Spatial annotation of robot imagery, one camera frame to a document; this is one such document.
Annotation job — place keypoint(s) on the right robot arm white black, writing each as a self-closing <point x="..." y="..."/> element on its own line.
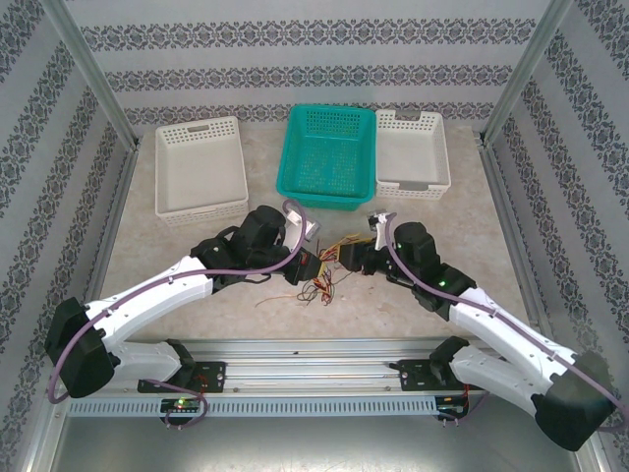
<point x="511" y="334"/>

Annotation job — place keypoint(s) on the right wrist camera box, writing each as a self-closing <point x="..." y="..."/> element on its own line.
<point x="379" y="228"/>

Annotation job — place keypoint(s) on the grey metal panel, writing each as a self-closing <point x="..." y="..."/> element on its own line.
<point x="314" y="442"/>

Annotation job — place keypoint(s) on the teal plastic basket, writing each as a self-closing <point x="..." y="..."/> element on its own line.
<point x="324" y="162"/>

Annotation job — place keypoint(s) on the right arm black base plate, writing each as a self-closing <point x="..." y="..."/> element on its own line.
<point x="413" y="376"/>

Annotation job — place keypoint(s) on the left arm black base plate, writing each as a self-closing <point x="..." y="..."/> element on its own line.
<point x="216" y="376"/>

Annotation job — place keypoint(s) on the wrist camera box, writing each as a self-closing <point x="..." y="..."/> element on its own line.
<point x="379" y="228"/>
<point x="304" y="228"/>

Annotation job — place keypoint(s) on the large white plastic basket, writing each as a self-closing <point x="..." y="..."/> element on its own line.
<point x="201" y="167"/>

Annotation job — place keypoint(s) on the aluminium table side rail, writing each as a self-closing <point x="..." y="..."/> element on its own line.
<point x="107" y="236"/>
<point x="518" y="236"/>

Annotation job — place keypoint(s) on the aluminium frame post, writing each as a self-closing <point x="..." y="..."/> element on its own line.
<point x="93" y="74"/>
<point x="523" y="74"/>

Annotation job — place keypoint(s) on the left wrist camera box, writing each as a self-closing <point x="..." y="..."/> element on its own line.
<point x="304" y="228"/>

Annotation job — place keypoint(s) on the aluminium mounting rail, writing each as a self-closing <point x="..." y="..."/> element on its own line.
<point x="314" y="369"/>

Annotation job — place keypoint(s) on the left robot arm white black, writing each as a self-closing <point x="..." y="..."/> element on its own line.
<point x="147" y="295"/>

